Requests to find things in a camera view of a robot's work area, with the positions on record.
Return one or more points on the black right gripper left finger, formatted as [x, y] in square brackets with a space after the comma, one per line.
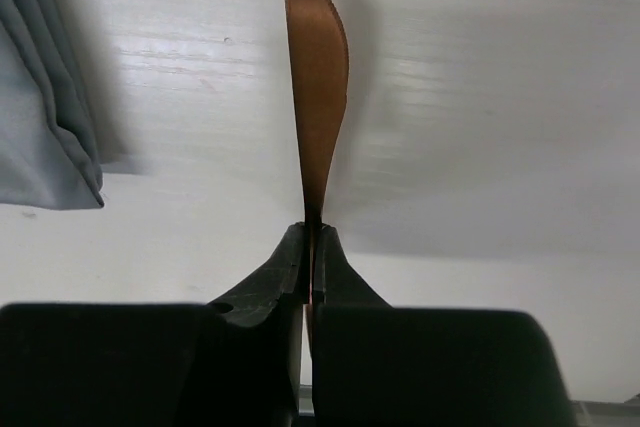
[234, 361]

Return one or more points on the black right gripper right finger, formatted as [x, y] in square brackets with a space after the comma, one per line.
[374, 364]

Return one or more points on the grey cloth placemat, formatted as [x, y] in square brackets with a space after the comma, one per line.
[49, 150]

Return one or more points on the copper knife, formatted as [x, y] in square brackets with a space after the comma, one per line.
[319, 67]

